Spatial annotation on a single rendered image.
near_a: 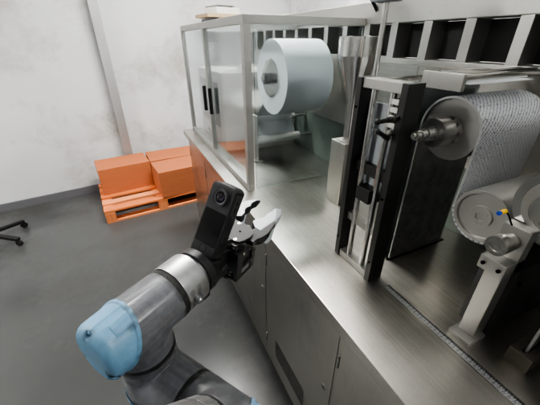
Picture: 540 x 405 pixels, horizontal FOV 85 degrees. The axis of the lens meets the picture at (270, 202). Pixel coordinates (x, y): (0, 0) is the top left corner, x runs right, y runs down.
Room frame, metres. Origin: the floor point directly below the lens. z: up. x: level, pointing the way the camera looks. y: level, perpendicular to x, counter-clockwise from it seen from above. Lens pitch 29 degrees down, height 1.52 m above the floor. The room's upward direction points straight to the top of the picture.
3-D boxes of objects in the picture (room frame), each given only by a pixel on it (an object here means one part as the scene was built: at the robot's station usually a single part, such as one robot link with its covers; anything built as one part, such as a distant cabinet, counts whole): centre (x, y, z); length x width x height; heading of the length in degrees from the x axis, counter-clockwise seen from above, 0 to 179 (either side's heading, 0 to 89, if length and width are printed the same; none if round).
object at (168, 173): (2.91, 1.25, 0.20); 1.08 x 0.74 x 0.40; 123
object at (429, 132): (0.64, -0.34, 1.34); 0.06 x 0.03 x 0.03; 115
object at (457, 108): (0.74, -0.53, 1.34); 0.25 x 0.14 x 0.14; 115
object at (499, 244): (0.45, -0.43, 1.18); 0.04 x 0.02 x 0.04; 25
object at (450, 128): (0.67, -0.39, 1.34); 0.06 x 0.06 x 0.06; 25
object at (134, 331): (0.25, 0.16, 1.21); 0.11 x 0.08 x 0.09; 149
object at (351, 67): (1.15, -0.31, 1.19); 0.14 x 0.14 x 0.57
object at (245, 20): (1.88, 0.11, 1.25); 1.19 x 0.57 x 0.70; 25
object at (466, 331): (0.47, -0.47, 1.05); 0.06 x 0.05 x 0.31; 115
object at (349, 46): (1.15, -0.31, 1.50); 0.14 x 0.14 x 0.06
